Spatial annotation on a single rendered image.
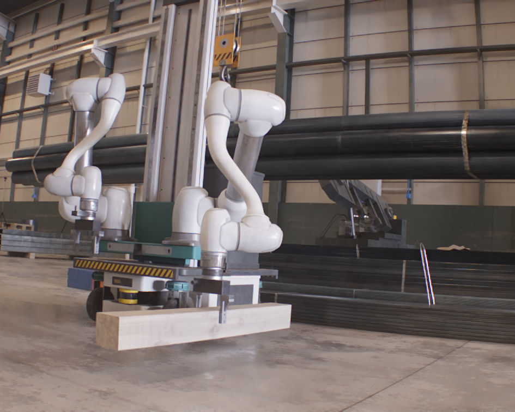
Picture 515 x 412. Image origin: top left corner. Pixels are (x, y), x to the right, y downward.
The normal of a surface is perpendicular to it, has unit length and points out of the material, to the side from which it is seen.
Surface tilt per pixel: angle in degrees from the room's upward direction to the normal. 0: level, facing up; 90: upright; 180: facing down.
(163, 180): 90
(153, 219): 90
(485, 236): 90
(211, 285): 90
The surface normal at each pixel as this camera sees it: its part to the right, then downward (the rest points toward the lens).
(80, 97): -0.13, 0.19
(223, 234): 0.29, -0.05
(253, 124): -0.04, 0.78
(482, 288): -0.54, -0.08
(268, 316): 0.83, 0.02
